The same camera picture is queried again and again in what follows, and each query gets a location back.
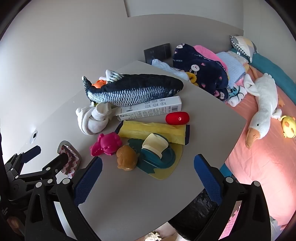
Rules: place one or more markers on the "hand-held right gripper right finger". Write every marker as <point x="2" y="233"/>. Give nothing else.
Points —
<point x="208" y="180"/>

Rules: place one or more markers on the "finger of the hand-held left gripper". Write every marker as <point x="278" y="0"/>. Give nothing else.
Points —
<point x="34" y="151"/>
<point x="54" y="165"/>

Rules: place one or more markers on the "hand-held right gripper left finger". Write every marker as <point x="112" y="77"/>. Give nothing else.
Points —
<point x="89" y="180"/>

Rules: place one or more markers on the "red patterned foil packet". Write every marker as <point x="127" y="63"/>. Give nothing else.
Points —
<point x="72" y="163"/>

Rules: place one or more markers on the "blue scaled fish plush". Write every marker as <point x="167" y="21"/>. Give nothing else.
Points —
<point x="134" y="90"/>

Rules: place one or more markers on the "black plastic bag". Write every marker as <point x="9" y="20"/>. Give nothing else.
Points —
<point x="196" y="215"/>

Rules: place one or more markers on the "pink rubber toy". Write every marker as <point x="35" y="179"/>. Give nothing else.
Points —
<point x="107" y="143"/>

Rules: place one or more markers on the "brown rubber toy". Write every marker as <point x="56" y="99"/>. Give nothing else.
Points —
<point x="126" y="157"/>

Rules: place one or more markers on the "pink foam floor mat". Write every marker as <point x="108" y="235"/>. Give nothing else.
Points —
<point x="231" y="222"/>

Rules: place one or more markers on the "teal and cream toy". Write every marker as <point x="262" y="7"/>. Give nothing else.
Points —
<point x="159" y="153"/>

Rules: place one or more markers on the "white knotted towel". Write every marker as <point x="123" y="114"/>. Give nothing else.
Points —
<point x="92" y="120"/>

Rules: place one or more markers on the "pink bed sheet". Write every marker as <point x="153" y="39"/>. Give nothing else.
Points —
<point x="266" y="166"/>

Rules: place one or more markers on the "red oval toy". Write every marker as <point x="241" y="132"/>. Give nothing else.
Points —
<point x="177" y="118"/>

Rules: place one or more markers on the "yellow packet with dark ends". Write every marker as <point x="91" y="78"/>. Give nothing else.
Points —
<point x="150" y="128"/>

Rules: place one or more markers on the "orange toy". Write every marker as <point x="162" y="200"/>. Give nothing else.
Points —
<point x="98" y="84"/>

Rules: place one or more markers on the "long white cardboard box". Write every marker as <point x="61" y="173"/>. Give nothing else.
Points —
<point x="150" y="107"/>

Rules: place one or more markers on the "white goose plush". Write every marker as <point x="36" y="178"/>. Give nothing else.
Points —
<point x="263" y="102"/>

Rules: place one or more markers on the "yellow chick toy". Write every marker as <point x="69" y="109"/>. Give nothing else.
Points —
<point x="290" y="126"/>

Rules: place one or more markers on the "navy rabbit print blanket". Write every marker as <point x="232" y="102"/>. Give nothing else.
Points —
<point x="201" y="69"/>

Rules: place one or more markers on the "light blue textured pillow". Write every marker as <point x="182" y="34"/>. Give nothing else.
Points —
<point x="233" y="67"/>

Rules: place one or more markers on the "light blue cloth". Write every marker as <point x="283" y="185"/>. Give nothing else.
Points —
<point x="166" y="67"/>

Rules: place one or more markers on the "pink fleece blanket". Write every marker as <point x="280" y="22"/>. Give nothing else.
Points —
<point x="205" y="52"/>

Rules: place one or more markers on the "teal blanket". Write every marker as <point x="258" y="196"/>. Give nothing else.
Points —
<point x="275" y="69"/>

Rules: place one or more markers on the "checkered patchwork pillow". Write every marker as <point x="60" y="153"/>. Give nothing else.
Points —
<point x="242" y="46"/>

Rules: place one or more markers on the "black wall switch panel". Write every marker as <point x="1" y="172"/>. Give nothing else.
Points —
<point x="157" y="53"/>

